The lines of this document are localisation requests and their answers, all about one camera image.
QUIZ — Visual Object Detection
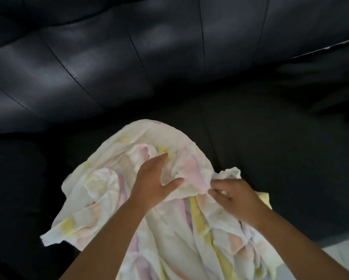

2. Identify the person's right hand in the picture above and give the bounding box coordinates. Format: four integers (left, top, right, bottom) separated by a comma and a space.
208, 179, 270, 228

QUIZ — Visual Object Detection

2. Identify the white pastel patterned cloth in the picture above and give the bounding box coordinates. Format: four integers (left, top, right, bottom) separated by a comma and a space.
40, 119, 285, 280

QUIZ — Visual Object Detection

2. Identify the person's right forearm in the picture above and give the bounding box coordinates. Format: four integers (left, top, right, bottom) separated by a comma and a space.
255, 207, 349, 280

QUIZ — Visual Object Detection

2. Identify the person's left hand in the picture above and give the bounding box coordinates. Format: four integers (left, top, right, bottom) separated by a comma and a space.
129, 153, 185, 211

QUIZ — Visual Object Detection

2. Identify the person's left forearm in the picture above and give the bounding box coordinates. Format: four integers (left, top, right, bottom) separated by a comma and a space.
59, 198, 148, 280

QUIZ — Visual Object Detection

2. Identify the black leather sofa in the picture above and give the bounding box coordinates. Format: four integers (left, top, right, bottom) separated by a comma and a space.
0, 0, 349, 280

